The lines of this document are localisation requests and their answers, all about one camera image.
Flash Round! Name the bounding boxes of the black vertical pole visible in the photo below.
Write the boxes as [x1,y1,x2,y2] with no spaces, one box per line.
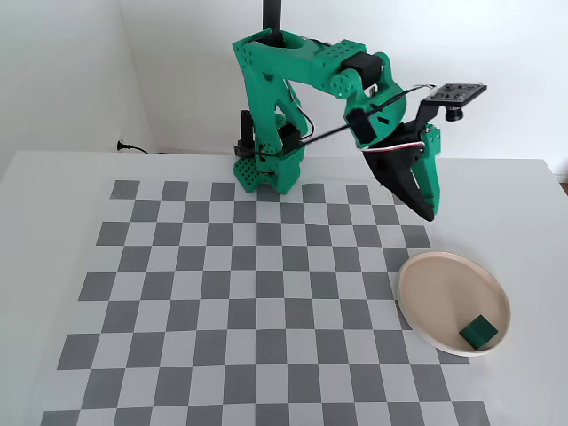
[261,0,284,46]

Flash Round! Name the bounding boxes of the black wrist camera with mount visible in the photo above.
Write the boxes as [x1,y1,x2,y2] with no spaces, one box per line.
[414,82,489,130]

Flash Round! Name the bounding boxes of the beige round plate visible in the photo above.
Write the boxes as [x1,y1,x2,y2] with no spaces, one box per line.
[396,250,512,358]

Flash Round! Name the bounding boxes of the dark green dice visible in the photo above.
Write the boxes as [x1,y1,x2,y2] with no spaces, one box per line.
[457,314,500,351]

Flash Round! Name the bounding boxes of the black wall plug with cable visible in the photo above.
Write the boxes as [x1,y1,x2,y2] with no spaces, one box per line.
[116,139,151,155]

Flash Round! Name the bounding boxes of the grey checkerboard mat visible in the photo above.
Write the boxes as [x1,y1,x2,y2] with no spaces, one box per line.
[41,178,492,426]

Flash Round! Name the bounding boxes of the black table clamp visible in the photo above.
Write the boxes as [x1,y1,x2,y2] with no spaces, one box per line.
[233,109,256,159]

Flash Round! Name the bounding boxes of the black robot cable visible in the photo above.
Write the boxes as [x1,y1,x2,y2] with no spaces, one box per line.
[283,83,438,147]

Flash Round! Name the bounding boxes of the green gripper with motor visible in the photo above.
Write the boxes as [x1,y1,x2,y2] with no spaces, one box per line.
[343,86,443,224]

